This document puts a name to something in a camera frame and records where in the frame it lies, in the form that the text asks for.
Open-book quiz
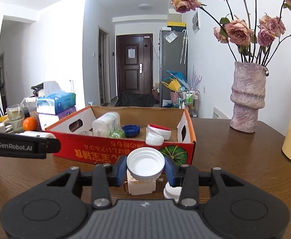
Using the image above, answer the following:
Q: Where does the white ridged jar lid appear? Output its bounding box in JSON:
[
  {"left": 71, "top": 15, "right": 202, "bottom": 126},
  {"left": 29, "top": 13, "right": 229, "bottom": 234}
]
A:
[{"left": 163, "top": 182, "right": 182, "bottom": 203}]

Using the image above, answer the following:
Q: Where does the cream cube power adapter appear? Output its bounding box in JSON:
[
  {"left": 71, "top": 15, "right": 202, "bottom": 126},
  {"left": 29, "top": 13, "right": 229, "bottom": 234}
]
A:
[{"left": 123, "top": 170, "right": 156, "bottom": 196}]

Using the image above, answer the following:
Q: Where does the green transparent bottle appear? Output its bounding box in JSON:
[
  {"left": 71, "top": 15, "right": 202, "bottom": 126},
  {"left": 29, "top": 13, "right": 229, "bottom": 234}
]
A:
[{"left": 108, "top": 127, "right": 125, "bottom": 139}]

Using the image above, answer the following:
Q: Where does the red white lint brush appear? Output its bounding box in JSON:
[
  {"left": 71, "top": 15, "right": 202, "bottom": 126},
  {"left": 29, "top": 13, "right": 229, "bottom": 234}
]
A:
[{"left": 145, "top": 124, "right": 171, "bottom": 146}]

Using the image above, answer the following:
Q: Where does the blue ridged jar lid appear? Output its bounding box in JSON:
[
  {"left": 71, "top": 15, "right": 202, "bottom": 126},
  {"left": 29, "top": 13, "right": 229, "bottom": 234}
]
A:
[{"left": 122, "top": 125, "right": 141, "bottom": 138}]

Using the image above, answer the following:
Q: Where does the white translucent plastic bottle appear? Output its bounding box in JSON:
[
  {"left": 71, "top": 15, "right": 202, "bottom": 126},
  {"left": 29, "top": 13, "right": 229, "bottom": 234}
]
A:
[{"left": 92, "top": 112, "right": 121, "bottom": 137}]

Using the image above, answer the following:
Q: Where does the small white spray bottle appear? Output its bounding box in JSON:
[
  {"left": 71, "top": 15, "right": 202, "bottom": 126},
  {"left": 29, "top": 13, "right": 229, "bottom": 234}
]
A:
[{"left": 17, "top": 131, "right": 56, "bottom": 139}]

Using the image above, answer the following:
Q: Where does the glass cup with drink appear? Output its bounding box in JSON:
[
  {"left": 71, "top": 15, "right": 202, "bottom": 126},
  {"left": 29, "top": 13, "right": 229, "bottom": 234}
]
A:
[{"left": 7, "top": 104, "right": 25, "bottom": 133}]

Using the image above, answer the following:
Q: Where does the orange fruit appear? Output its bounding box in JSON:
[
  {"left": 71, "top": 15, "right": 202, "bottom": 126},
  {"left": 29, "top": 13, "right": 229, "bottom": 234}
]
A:
[{"left": 23, "top": 117, "right": 38, "bottom": 131}]

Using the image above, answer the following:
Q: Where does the red cardboard pumpkin box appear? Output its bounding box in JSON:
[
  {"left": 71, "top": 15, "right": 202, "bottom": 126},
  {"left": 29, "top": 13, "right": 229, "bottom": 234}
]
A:
[{"left": 45, "top": 106, "right": 196, "bottom": 165}]

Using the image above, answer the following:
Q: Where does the purple tissue pack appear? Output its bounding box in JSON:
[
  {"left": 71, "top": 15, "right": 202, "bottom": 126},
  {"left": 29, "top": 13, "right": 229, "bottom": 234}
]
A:
[{"left": 38, "top": 106, "right": 76, "bottom": 131}]

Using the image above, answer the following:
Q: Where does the clear plastic food container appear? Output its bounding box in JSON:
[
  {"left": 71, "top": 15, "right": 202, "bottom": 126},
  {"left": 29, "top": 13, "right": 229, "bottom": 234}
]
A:
[{"left": 25, "top": 97, "right": 39, "bottom": 120}]

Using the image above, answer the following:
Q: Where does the black folding chair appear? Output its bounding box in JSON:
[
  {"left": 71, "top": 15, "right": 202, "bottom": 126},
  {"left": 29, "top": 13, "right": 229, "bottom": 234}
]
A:
[{"left": 115, "top": 92, "right": 157, "bottom": 107}]

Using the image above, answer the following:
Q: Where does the blue tissue pack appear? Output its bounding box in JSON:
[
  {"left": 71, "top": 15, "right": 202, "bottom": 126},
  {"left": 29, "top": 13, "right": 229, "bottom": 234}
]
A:
[{"left": 36, "top": 81, "right": 76, "bottom": 115}]

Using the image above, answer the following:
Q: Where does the pink bucket with toys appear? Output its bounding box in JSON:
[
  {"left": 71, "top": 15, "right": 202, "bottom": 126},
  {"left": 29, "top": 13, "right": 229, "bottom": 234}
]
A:
[{"left": 161, "top": 70, "right": 189, "bottom": 104}]

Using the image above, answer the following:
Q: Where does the pink textured vase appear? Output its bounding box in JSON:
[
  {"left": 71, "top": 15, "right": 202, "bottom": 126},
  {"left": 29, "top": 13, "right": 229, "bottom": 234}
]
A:
[{"left": 230, "top": 62, "right": 266, "bottom": 133}]

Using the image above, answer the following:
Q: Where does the grey refrigerator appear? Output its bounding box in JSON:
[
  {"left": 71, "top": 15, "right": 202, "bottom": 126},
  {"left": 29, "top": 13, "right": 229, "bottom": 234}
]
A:
[{"left": 159, "top": 30, "right": 188, "bottom": 107}]

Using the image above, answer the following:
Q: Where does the dark brown entrance door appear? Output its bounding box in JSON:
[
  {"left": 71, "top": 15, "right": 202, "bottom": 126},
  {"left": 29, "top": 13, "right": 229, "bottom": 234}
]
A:
[{"left": 116, "top": 33, "right": 154, "bottom": 94}]

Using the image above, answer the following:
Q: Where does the yellow box on refrigerator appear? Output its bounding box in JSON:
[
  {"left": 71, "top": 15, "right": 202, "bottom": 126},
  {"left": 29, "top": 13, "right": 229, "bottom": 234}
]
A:
[{"left": 167, "top": 22, "right": 186, "bottom": 28}]

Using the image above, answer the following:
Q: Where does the dried pink roses bouquet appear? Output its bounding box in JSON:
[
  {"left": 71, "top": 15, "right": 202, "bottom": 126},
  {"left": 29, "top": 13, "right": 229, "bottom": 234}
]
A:
[{"left": 171, "top": 0, "right": 291, "bottom": 66}]

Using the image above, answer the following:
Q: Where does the white board leaning on wall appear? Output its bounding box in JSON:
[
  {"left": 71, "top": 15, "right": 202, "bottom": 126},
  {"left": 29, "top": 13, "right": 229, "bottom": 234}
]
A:
[{"left": 212, "top": 107, "right": 230, "bottom": 119}]

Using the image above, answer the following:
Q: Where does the wire storage rack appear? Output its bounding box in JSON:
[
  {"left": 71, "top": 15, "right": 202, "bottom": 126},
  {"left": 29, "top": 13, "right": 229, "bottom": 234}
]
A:
[{"left": 178, "top": 87, "right": 200, "bottom": 118}]

